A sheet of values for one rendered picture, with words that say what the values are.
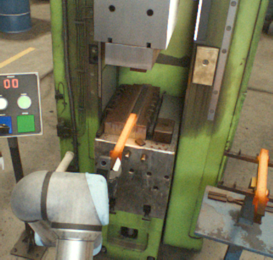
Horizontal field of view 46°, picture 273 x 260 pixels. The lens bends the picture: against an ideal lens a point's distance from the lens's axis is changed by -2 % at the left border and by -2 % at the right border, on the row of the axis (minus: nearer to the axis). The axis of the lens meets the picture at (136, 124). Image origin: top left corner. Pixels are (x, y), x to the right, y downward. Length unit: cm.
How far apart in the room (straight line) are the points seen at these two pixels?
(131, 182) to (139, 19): 79
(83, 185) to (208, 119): 98
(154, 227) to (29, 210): 116
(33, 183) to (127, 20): 79
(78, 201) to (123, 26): 80
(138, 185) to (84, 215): 94
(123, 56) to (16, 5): 468
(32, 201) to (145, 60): 80
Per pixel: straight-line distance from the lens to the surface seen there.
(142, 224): 187
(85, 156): 191
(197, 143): 170
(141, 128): 152
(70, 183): 76
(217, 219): 149
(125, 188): 170
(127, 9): 132
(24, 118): 152
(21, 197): 79
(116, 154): 130
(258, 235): 149
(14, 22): 604
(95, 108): 171
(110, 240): 209
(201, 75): 150
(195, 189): 190
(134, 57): 137
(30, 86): 153
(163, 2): 129
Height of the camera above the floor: 182
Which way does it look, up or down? 33 degrees down
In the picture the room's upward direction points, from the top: 4 degrees clockwise
